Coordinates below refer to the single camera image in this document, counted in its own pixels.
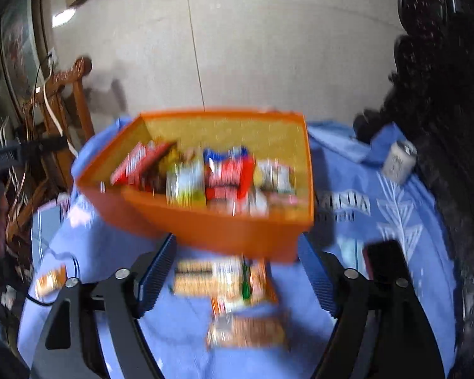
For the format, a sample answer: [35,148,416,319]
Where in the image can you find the orange label biscuit pack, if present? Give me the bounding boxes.
[35,264,67,298]

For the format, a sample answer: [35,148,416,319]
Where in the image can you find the long red biscuit box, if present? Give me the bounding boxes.
[110,140,174,186]

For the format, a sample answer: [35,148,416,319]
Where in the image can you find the orange noodle snack packet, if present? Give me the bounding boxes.
[210,259,279,318]

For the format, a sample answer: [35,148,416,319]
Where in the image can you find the brown bread pack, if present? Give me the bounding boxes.
[205,313,289,349]

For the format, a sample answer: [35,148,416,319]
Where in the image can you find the sesame cracker pack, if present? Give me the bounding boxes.
[172,257,244,297]

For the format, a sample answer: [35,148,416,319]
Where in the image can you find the pink cracker bag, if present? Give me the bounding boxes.
[266,193,301,210]

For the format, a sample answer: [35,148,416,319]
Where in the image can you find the yellow green snack pack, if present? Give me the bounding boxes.
[166,160,206,206]

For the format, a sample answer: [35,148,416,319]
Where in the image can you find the small red snack packet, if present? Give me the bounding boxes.
[205,156,255,202]

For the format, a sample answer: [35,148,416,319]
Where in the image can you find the round red label cracker bag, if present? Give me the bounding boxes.
[253,159,296,194]

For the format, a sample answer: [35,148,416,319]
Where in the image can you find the blue cocoa snack bag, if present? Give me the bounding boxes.
[203,146,249,179]

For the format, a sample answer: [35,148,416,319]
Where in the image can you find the carved wooden chair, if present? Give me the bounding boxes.
[6,56,95,246]

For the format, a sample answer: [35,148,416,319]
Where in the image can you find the smartphone in red case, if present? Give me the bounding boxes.
[363,240,412,286]

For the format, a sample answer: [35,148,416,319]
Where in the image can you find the folded blue striped cloth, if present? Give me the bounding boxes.
[30,193,71,268]

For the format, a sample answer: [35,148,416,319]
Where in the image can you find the white beverage can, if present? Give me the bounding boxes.
[381,140,418,186]

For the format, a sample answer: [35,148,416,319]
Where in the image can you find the orange cardboard box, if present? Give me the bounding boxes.
[76,109,314,263]

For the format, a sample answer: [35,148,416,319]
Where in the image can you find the dark carved wooden sofa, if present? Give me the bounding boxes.
[354,0,474,377]

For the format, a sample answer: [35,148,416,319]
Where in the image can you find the white power cable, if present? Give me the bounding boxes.
[41,82,80,159]

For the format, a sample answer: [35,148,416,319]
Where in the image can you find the black cable on table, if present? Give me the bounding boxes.
[23,256,80,309]

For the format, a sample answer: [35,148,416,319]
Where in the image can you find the framed wall painting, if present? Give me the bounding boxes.
[0,0,48,118]

